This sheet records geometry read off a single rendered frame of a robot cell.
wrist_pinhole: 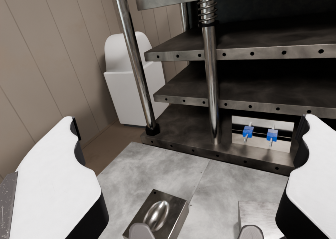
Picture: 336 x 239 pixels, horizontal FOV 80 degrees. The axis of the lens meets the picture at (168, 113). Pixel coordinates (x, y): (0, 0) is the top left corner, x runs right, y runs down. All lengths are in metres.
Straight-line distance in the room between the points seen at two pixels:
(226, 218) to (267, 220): 0.17
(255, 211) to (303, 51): 0.59
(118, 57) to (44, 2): 0.91
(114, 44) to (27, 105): 1.15
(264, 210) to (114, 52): 2.30
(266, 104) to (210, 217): 0.54
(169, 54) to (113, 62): 1.66
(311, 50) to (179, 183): 0.74
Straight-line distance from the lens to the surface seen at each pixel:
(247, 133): 1.07
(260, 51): 0.93
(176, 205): 0.80
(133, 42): 1.09
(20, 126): 2.55
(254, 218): 0.73
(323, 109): 1.03
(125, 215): 0.93
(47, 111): 2.65
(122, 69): 2.60
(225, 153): 1.10
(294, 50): 0.93
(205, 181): 0.95
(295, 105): 1.01
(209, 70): 0.95
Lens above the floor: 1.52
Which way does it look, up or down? 29 degrees down
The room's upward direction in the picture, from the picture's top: 11 degrees counter-clockwise
